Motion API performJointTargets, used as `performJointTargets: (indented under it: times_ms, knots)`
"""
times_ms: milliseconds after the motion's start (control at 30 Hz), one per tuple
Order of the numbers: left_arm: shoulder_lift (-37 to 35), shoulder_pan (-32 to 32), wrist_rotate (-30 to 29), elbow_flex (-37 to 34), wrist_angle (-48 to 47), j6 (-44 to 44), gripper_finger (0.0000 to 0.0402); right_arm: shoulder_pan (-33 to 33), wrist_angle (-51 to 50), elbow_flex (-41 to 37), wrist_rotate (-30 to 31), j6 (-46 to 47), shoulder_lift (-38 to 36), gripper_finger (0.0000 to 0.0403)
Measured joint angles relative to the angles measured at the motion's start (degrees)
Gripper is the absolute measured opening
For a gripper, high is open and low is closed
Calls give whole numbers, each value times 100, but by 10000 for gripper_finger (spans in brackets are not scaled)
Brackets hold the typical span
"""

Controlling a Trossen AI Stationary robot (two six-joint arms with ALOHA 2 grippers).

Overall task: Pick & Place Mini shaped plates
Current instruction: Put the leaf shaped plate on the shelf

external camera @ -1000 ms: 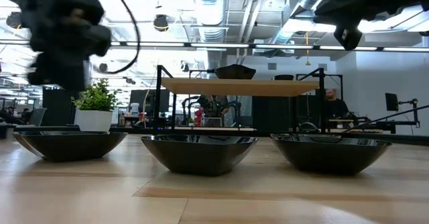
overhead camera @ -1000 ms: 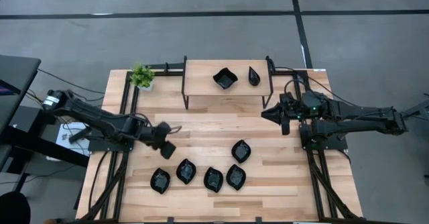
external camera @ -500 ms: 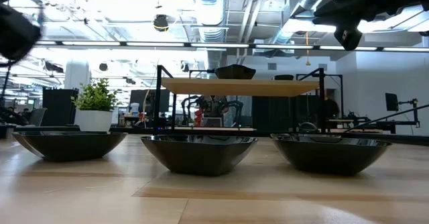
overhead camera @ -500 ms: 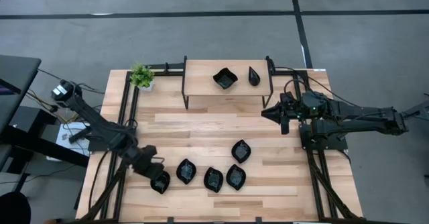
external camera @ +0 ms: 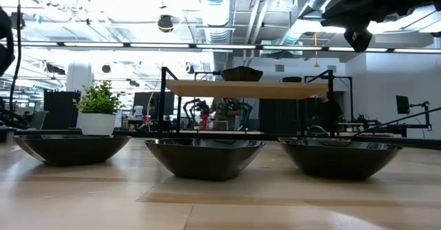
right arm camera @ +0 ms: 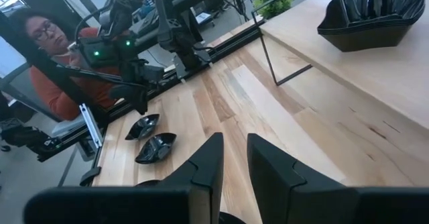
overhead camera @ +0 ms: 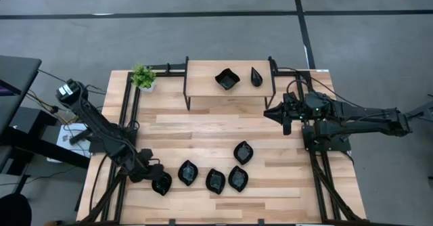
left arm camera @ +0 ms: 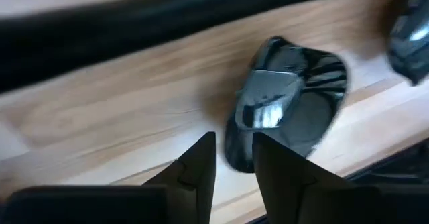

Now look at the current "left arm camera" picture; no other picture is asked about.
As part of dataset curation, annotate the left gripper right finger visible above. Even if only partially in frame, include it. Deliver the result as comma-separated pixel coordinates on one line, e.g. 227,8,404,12
251,132,355,224

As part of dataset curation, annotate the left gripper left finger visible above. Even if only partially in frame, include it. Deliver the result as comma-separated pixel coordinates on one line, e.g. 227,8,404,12
143,131,217,224

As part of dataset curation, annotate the black leaf mini plate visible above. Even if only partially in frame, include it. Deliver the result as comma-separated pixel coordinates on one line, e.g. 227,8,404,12
223,35,349,174
387,0,429,87

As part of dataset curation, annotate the black metal table frame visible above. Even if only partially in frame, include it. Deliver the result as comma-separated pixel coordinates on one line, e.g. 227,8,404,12
0,0,429,94

